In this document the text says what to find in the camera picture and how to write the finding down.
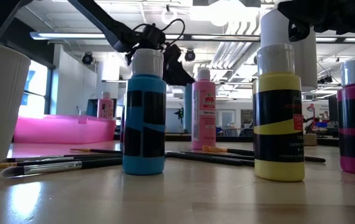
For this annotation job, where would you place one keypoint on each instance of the large pink paint bottle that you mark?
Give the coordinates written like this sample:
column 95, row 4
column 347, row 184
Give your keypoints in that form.
column 203, row 124
column 105, row 109

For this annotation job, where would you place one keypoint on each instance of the small light blue paint bottle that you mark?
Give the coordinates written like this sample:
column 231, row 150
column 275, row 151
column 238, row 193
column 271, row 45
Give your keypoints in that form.
column 144, row 84

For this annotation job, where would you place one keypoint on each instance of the black monitor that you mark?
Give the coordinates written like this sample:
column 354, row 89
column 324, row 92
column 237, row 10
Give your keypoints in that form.
column 91, row 109

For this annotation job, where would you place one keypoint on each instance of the black ceiling spotlight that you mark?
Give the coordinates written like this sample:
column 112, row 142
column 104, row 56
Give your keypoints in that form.
column 87, row 58
column 190, row 55

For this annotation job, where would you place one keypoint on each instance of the pink plastic tray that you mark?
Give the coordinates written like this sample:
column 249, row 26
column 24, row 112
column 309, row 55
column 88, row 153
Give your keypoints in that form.
column 62, row 130

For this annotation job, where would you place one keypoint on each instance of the brown cardboard box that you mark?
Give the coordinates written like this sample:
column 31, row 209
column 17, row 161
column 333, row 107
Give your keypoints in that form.
column 310, row 140

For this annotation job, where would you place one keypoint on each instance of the long ceiling light bar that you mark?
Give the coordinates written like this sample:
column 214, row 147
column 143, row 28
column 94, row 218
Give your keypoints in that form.
column 214, row 37

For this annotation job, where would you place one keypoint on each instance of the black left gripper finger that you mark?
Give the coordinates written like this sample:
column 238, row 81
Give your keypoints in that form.
column 172, row 57
column 178, row 77

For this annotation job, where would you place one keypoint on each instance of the table lamp white shade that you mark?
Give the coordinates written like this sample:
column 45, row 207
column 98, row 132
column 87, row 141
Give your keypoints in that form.
column 276, row 28

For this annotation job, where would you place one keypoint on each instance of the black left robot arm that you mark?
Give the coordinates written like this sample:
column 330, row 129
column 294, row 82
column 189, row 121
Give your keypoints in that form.
column 102, row 18

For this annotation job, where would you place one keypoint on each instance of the small yellow paint bottle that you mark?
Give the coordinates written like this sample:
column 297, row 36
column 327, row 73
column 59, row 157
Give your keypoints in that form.
column 278, row 81

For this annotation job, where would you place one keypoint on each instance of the flat paintbrush silver ferrule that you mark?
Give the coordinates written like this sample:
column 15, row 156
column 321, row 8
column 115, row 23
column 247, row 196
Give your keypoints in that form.
column 49, row 168

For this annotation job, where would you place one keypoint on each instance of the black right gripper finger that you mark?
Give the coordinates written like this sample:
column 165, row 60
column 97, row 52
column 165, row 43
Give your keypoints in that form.
column 301, row 11

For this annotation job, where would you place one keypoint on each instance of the white ribbed cup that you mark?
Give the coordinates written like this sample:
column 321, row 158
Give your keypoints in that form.
column 0, row 102

